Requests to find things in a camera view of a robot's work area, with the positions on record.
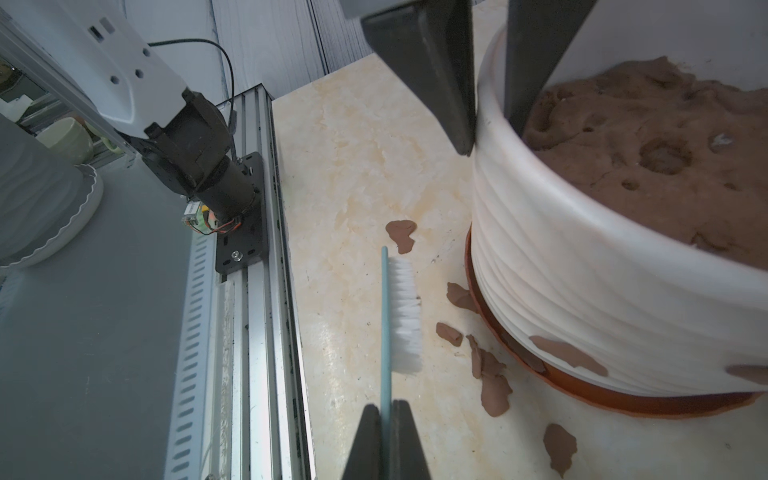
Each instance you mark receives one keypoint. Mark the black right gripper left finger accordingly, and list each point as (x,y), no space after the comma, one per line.
(365,457)

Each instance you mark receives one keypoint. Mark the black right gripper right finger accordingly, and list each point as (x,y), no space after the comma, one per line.
(407,460)

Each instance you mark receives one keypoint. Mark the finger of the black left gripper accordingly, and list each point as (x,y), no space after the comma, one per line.
(538,34)
(428,45)

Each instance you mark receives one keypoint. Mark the teal scrub brush white bristles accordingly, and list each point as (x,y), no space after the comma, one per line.
(401,336)

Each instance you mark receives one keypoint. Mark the white ceramic pot with soil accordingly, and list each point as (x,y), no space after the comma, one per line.
(622,238)

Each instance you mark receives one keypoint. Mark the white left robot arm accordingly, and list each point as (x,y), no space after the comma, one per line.
(184,139)

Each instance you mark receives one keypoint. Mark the large brown mud flake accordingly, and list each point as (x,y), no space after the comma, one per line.
(495,390)

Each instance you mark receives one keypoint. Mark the small brown mud flake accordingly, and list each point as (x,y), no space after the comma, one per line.
(449,334)

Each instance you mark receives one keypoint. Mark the terracotta saucer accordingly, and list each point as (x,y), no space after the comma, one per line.
(686,407)

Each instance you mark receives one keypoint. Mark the pale green bowl off table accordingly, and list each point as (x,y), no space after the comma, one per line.
(69,139)

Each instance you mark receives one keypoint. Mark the grey scalloped plate off table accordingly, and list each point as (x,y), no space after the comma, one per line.
(45,200)

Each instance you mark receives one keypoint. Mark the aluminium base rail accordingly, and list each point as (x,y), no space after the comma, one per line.
(239,408)

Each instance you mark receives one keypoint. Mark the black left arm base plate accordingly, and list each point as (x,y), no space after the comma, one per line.
(246,243)

